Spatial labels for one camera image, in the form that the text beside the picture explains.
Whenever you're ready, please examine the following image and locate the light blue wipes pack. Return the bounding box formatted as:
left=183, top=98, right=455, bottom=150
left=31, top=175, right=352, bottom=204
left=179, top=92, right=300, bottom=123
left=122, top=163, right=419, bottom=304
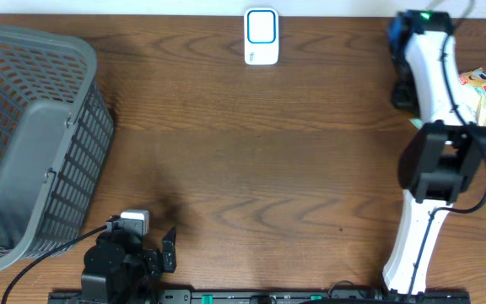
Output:
left=409, top=118, right=424, bottom=129

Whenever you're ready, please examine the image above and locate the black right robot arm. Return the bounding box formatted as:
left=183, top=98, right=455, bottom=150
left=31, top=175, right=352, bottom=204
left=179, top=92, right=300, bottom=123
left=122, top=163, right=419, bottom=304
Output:
left=382, top=10, right=486, bottom=302

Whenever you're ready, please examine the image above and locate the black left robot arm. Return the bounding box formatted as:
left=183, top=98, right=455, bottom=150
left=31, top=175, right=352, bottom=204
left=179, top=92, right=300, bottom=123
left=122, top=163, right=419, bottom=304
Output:
left=77, top=227, right=176, bottom=303

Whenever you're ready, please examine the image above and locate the white barcode scanner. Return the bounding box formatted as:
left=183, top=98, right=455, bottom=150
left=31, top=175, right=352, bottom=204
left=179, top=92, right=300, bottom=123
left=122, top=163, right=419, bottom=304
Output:
left=244, top=8, right=280, bottom=65

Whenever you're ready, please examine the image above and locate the grey plastic mesh basket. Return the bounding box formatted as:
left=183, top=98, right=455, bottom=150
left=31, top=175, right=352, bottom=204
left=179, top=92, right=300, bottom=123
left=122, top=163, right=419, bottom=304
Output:
left=0, top=24, right=114, bottom=271

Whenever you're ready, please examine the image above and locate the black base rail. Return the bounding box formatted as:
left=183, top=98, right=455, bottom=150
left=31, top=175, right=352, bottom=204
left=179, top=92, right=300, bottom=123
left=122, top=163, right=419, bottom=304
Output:
left=48, top=287, right=472, bottom=304

